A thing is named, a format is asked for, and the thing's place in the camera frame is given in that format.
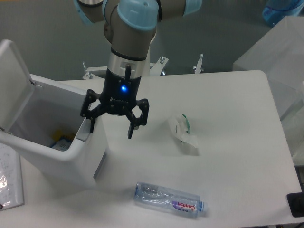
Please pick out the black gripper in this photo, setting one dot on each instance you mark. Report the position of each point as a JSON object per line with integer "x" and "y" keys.
{"x": 120, "y": 97}

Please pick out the white push-top trash can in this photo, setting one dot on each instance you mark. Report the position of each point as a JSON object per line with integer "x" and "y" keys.
{"x": 32, "y": 108}

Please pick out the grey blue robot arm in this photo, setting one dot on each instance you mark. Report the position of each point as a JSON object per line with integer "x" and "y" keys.
{"x": 130, "y": 26}

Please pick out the yellow blue trash inside can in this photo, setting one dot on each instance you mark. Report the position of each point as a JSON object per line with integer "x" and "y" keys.
{"x": 62, "y": 141}

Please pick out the crumpled clear plastic wrapper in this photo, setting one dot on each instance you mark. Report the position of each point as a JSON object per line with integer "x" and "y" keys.
{"x": 181, "y": 131}

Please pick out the crushed clear plastic bottle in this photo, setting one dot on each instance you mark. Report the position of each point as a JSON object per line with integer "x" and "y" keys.
{"x": 169, "y": 200}

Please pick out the blue plastic water jug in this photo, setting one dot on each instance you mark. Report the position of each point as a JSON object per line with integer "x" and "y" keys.
{"x": 275, "y": 10}

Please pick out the black device at edge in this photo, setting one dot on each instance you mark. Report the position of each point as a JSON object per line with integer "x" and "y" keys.
{"x": 296, "y": 204}

